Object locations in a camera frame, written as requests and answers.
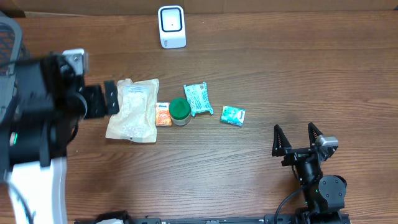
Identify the beige rice pouch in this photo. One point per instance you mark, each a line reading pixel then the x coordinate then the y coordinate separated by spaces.
pixel 135 120

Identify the small orange box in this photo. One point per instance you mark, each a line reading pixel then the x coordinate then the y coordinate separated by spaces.
pixel 162 114

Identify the teal white snack packet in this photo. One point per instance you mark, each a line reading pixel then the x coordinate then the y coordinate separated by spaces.
pixel 197 97

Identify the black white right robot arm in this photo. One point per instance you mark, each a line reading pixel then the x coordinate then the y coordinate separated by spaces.
pixel 324 194

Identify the white barcode scanner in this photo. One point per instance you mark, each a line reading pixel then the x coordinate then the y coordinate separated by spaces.
pixel 172 27

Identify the green lid clear jar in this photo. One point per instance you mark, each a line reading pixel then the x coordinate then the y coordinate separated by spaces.
pixel 180 111

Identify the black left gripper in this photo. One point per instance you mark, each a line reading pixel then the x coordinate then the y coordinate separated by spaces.
pixel 96 93

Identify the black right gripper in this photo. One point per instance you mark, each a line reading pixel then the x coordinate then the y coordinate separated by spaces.
pixel 282 147

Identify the black plastic mesh basket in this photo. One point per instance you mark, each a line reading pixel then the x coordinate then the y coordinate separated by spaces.
pixel 12 49

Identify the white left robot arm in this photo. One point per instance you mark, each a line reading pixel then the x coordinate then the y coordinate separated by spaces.
pixel 34 166

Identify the small teal tissue pack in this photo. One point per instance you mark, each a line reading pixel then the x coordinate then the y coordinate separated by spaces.
pixel 232 115

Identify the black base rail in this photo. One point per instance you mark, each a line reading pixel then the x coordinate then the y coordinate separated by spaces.
pixel 211 221

